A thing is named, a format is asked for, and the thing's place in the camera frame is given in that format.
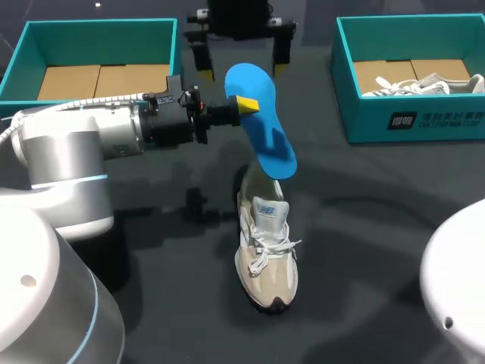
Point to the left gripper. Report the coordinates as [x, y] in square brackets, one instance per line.
[170, 119]

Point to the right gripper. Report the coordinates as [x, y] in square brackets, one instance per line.
[238, 19]

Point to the blue insole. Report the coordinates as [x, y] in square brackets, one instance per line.
[261, 140]

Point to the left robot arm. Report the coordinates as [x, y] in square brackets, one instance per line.
[64, 151]

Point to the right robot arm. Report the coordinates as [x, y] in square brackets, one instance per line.
[454, 288]

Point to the beige and white shoe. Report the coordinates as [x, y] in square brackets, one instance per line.
[265, 258]

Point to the grey and white shoe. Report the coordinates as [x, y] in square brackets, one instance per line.
[424, 85]

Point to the teal box with print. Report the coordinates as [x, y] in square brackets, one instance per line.
[379, 117]

